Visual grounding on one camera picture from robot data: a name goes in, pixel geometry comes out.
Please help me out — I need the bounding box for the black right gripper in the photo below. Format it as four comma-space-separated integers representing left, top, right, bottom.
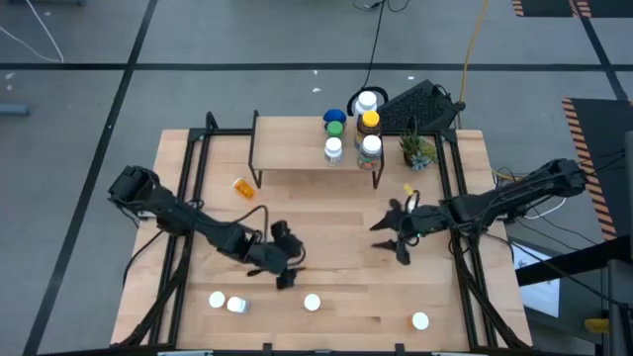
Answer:
369, 198, 452, 267

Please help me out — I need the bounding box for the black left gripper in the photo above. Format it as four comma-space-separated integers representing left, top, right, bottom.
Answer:
241, 220, 306, 291

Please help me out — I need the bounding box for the gummy vitamin bottle white cap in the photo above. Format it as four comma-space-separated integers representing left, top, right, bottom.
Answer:
356, 133, 385, 172

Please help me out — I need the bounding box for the white aspirin bottle green label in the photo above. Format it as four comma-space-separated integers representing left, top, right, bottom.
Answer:
323, 135, 345, 168

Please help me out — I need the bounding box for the brown bottle yellow cap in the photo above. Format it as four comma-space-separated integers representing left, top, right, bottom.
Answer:
354, 109, 384, 144

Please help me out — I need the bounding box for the Tums bottle blue cap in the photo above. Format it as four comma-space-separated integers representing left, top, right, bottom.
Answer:
321, 108, 348, 125

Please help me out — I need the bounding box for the large white bottle white cap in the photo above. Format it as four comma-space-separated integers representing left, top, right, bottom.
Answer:
353, 90, 380, 120

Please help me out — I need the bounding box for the small white bottle lying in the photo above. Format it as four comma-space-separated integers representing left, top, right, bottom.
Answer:
226, 295, 251, 315

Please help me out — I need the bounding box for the potted succulent black pot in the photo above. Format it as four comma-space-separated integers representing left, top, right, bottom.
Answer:
398, 118, 440, 172

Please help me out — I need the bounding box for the black perforated computer case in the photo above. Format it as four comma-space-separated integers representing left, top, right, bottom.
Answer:
376, 78, 467, 133

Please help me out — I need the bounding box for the white paper sheet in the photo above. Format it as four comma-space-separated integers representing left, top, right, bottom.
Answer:
512, 242, 566, 320

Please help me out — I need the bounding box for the black diagonal beam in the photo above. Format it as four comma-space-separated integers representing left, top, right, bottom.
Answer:
515, 236, 633, 289

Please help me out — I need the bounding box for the black mat striped edge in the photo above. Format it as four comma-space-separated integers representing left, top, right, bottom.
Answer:
561, 97, 633, 244
511, 0, 592, 19

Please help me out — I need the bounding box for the grey flat bar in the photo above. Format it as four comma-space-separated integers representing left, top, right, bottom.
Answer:
0, 102, 30, 118

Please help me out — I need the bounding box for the wooden shelf black metal frame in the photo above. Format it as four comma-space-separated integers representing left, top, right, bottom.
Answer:
248, 109, 386, 191

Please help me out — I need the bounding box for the long black cable with loop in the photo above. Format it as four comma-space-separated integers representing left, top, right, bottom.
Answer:
345, 0, 411, 119

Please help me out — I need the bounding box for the black aluminium table frame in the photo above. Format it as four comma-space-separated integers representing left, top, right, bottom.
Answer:
116, 111, 534, 353

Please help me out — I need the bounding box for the long yellow cable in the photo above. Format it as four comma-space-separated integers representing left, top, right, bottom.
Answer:
457, 0, 494, 105

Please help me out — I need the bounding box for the grey metal post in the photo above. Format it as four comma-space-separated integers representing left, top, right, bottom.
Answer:
606, 259, 633, 356

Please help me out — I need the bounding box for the thin white cable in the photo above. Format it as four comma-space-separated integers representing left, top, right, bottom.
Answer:
0, 0, 65, 64

